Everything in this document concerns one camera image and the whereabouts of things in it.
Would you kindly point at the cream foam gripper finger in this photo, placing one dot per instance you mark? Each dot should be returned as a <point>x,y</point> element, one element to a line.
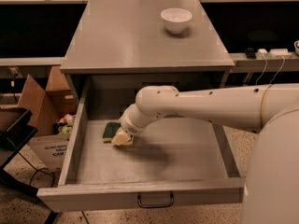
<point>122,138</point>

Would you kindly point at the white power adapter block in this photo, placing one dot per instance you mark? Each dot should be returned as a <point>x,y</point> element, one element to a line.
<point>274,53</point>

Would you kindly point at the small black plug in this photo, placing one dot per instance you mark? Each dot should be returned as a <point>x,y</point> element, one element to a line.
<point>250,53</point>

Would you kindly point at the black metal drawer handle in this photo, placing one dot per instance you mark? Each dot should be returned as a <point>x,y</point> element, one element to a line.
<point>152,201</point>

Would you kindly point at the white ceramic bowl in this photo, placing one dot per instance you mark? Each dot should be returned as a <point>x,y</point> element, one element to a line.
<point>176,20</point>

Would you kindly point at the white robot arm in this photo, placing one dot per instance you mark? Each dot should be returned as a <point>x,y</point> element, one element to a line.
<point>271,194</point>

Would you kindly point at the grey cabinet with counter top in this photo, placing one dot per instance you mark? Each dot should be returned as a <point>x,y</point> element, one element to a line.
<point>128,36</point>

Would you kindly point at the open cardboard box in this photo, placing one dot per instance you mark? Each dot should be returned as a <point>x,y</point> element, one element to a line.
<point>47,107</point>

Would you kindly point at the open grey top drawer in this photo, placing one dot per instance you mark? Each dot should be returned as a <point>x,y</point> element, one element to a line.
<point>188,157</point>

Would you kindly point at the black stand on left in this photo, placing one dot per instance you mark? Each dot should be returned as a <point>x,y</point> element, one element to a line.
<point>15,133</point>

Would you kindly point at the colourful items in box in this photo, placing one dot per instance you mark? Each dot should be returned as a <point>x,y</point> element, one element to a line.
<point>65,124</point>

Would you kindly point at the green and yellow sponge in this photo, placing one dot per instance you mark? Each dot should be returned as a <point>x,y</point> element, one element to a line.
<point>109,131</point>

